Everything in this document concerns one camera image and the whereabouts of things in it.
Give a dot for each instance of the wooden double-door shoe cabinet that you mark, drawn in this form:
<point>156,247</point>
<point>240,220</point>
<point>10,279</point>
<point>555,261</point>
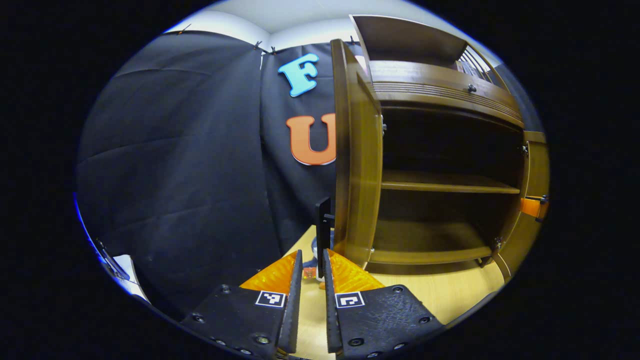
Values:
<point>400,40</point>

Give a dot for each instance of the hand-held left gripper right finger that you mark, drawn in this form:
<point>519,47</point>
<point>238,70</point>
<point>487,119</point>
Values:
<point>331,310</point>

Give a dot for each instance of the wooden inner cabinet shelf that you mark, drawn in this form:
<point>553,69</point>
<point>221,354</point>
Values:
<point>450,184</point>

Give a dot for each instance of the black backdrop cloth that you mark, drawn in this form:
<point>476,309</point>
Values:
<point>175,175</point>

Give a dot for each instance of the wooden cabinet door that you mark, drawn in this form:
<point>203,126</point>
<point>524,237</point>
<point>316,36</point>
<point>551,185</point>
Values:
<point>535,170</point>
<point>357,175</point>

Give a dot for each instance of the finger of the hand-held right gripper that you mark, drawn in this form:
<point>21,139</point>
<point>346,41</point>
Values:
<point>530,207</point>

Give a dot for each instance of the wooden cabinet drawer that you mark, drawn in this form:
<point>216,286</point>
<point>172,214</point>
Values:
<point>425,80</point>

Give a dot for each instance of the penguin plush toy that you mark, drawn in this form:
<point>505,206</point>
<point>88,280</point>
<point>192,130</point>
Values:
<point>311,261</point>

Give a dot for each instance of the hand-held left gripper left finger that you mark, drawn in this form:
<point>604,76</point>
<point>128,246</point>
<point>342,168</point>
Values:
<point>292,310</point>

